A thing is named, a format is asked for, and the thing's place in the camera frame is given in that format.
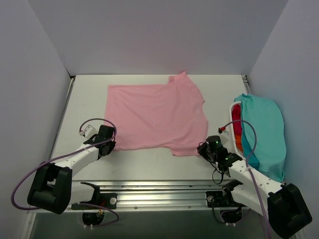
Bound pink t shirt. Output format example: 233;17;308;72
105;72;208;156

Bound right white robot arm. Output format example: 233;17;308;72
197;135;313;239

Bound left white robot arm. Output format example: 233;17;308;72
27;125;116;214

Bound white laundry basket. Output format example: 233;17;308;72
229;101;244;158

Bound orange garment in basket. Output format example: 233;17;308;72
235;134;243;153

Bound red garment in basket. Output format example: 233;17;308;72
231;104;242;135

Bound teal t shirt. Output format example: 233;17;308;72
234;94;286;182

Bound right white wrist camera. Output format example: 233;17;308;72
218;126;231;145

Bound black thin cable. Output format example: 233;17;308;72
211;161;225;185

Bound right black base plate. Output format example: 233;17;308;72
205;190;245;208

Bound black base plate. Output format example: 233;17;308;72
205;190;245;208
71;193;118;210

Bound aluminium mounting rail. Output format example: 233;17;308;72
27;179;299;213

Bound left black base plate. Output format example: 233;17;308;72
71;193;118;210

